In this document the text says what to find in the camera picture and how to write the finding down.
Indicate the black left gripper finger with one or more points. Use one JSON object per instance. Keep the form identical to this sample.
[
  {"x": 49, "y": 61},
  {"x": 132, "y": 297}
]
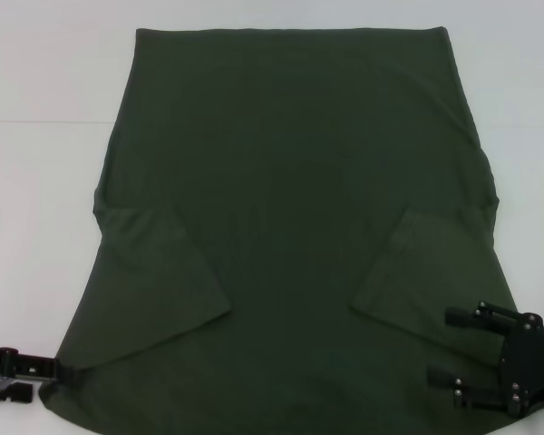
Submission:
[
  {"x": 20, "y": 393},
  {"x": 22, "y": 364}
]

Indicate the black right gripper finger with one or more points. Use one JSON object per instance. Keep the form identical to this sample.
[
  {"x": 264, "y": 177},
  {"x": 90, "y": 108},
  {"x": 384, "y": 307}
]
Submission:
[
  {"x": 471, "y": 317},
  {"x": 467, "y": 385}
]

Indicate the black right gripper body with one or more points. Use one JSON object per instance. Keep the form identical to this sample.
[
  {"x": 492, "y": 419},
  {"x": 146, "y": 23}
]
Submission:
[{"x": 530, "y": 358}]

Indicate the dark green shirt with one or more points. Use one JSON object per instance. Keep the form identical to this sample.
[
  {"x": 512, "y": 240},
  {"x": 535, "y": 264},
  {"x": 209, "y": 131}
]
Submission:
[{"x": 299, "y": 204}]

